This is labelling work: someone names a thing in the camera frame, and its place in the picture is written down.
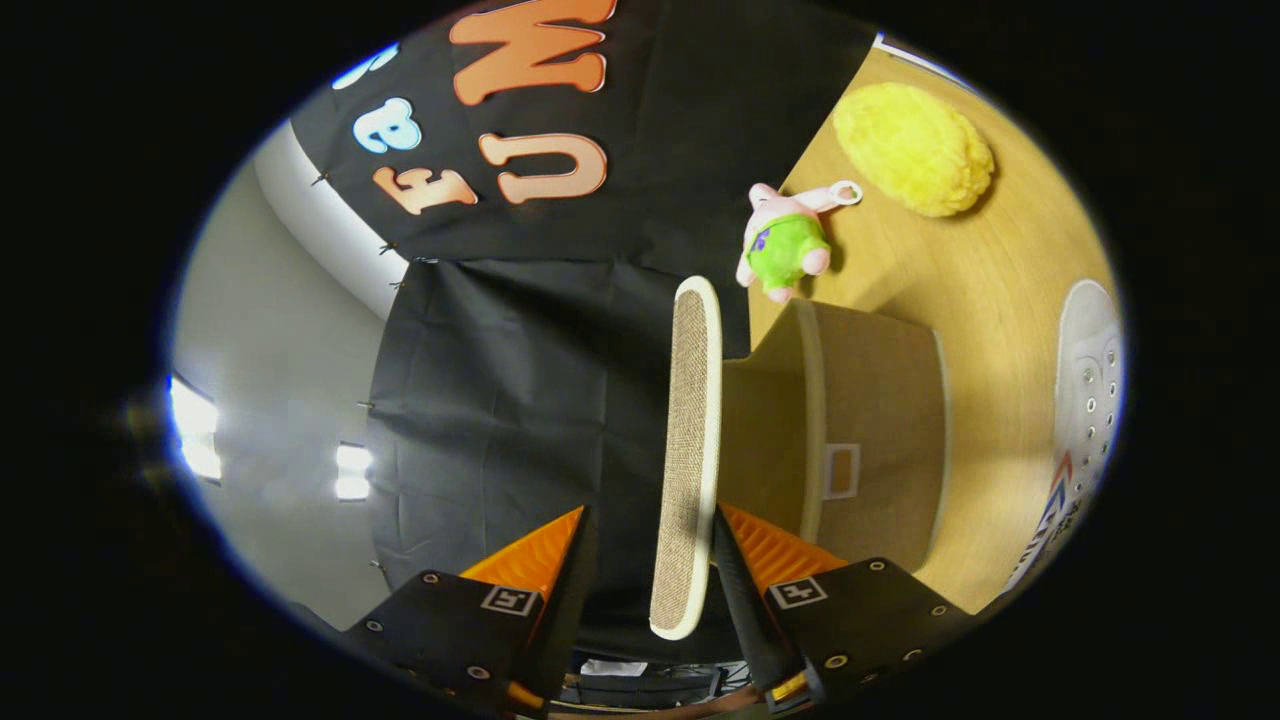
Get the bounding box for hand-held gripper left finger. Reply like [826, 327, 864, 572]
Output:
[343, 505, 601, 719]

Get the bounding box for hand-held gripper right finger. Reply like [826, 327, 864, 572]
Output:
[710, 503, 979, 713]

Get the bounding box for white striped canvas shoe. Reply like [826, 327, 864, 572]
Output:
[1000, 278, 1129, 596]

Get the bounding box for black backdrop cloth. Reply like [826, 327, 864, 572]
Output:
[288, 0, 881, 661]

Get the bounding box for ceiling light panel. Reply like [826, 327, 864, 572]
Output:
[335, 445, 373, 501]
[168, 375, 223, 481]

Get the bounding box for pink and green plush toy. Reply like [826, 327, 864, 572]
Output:
[735, 180, 864, 304]

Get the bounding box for yellow fluffy plush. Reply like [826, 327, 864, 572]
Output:
[832, 82, 996, 219]

